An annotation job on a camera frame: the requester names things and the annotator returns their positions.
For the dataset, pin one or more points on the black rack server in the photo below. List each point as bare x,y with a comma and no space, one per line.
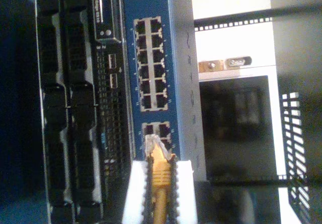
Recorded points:
83,58

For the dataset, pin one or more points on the blue network switch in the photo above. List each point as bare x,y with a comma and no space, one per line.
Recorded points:
152,117

